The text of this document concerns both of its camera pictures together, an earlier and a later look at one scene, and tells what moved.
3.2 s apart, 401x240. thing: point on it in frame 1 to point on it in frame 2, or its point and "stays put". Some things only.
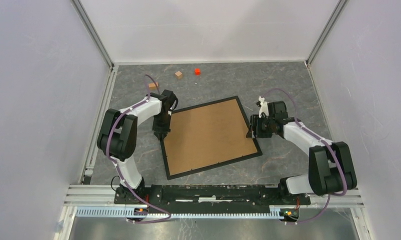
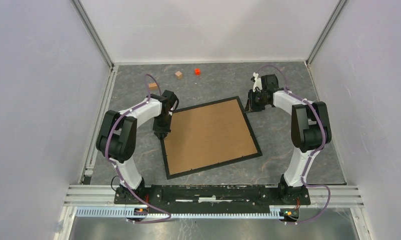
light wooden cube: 179,75 stays put
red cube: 197,71 stays put
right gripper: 255,120 to 255,108
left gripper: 159,130 stays put
